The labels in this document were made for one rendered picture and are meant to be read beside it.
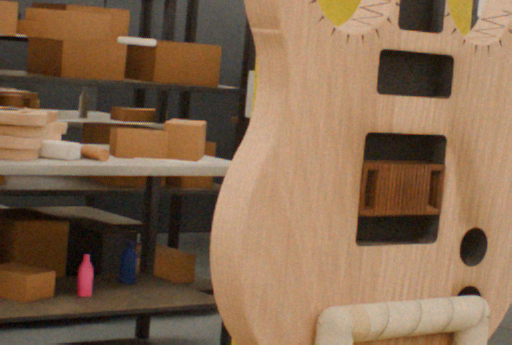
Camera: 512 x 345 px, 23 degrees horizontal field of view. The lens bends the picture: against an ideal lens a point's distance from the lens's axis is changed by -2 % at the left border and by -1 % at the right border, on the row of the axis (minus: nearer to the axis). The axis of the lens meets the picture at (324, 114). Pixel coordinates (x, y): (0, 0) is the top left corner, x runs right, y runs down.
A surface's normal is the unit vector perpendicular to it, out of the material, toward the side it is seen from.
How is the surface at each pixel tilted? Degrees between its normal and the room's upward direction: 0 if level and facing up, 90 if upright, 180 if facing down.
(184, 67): 90
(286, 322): 90
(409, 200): 90
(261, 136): 68
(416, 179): 90
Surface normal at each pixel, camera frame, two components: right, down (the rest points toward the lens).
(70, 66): 0.66, 0.10
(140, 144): 0.38, 0.08
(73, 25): 0.84, 0.11
